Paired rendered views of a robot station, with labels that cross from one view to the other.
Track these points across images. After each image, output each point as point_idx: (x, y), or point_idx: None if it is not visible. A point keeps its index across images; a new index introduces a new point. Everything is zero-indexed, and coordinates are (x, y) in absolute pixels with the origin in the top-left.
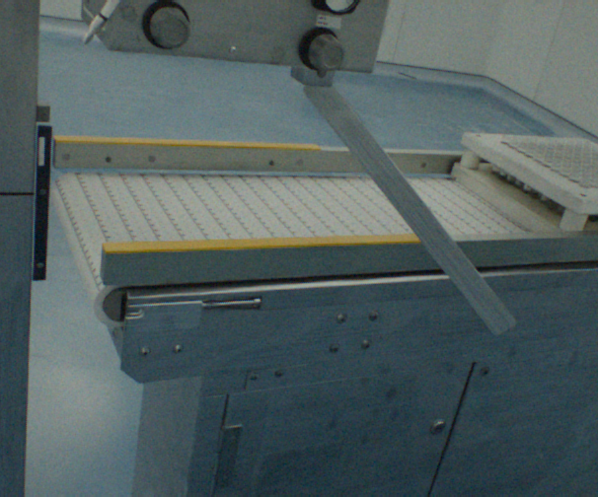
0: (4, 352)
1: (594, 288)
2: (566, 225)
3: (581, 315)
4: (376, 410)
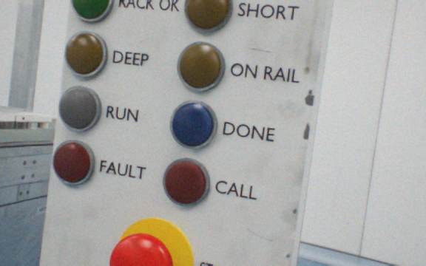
0: None
1: (7, 159)
2: None
3: (4, 176)
4: None
